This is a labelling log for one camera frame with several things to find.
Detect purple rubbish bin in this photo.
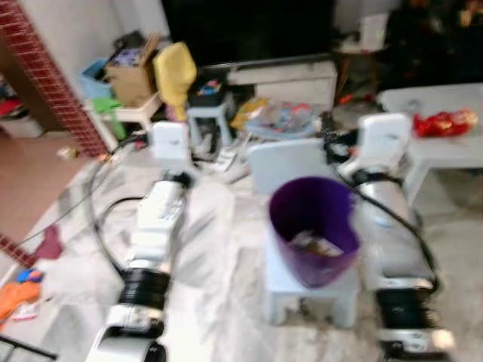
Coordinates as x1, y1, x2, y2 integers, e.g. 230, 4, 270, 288
268, 176, 361, 290

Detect small grey plastic stool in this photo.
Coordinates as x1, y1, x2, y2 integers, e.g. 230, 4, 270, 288
185, 89, 236, 148

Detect black box with colourful items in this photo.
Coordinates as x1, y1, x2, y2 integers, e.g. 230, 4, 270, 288
189, 78, 227, 106

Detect colourful plastic packages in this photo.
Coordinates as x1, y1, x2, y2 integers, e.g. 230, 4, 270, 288
241, 98, 318, 140

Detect small white plastic stool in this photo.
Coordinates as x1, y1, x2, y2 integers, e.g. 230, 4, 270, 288
87, 92, 163, 148

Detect white television cabinet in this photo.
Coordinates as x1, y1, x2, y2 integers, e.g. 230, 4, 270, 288
226, 59, 339, 112

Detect brown cardboard box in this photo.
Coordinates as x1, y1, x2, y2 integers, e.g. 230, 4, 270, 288
104, 34, 161, 108

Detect red snack wrapper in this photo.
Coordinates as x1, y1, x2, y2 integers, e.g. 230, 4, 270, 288
413, 109, 478, 139

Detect low white plastic table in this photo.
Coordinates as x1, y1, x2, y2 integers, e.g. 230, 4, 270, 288
377, 83, 483, 206

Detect small white box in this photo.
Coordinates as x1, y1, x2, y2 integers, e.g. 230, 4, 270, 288
358, 14, 390, 51

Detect light blue plastic basket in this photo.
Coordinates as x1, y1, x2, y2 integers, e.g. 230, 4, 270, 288
78, 59, 114, 100

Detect black television screen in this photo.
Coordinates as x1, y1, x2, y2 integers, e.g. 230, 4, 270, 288
161, 0, 337, 69

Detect maroon cloth scrap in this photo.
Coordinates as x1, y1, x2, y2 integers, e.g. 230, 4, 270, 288
34, 225, 66, 262

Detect orange toy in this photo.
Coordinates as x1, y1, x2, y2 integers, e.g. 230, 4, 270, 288
0, 268, 46, 324

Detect black metal bar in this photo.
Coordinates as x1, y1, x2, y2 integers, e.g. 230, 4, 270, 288
0, 336, 57, 361

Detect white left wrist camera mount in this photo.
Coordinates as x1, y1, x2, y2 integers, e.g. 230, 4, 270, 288
149, 121, 192, 174

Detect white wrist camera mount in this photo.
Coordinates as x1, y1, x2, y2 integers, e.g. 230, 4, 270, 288
149, 121, 192, 174
355, 113, 413, 180

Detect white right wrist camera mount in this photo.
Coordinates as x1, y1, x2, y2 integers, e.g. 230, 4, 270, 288
355, 113, 413, 180

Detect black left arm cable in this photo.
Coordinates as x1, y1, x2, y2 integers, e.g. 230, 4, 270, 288
85, 134, 152, 276

